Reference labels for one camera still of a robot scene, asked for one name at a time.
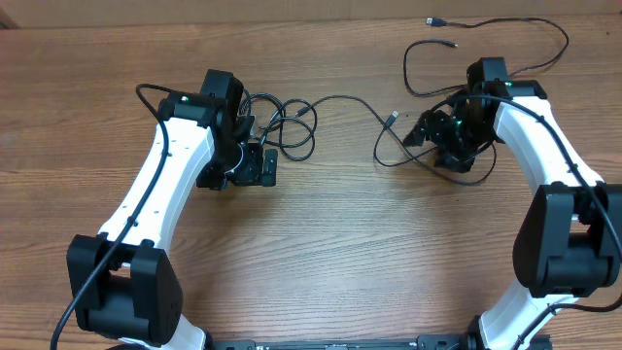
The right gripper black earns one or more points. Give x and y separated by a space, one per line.
438 137

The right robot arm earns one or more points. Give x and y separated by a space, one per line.
569 244

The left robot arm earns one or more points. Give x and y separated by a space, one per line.
123 284

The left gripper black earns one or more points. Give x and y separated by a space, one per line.
252 174

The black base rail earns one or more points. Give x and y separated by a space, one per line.
422 342

